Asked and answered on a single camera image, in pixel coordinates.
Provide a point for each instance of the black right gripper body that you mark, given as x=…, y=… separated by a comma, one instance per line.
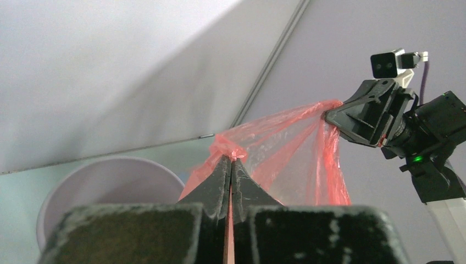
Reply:
x=429, y=132

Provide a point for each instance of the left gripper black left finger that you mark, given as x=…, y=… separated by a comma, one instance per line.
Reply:
x=195, y=229

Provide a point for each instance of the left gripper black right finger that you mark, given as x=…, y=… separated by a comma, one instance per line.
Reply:
x=265, y=231

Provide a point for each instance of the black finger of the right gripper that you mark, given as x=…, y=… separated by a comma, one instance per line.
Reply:
x=365, y=107
x=389, y=126

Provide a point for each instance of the red translucent trash bag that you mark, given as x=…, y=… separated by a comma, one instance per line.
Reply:
x=293, y=155

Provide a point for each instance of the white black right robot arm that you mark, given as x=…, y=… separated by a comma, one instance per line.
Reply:
x=440, y=189

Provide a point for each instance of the grey plastic trash bin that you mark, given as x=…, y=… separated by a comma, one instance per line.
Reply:
x=111, y=180

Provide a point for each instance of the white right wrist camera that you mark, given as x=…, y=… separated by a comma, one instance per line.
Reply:
x=399, y=65

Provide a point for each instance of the right aluminium frame post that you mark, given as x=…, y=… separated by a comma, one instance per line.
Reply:
x=287, y=32

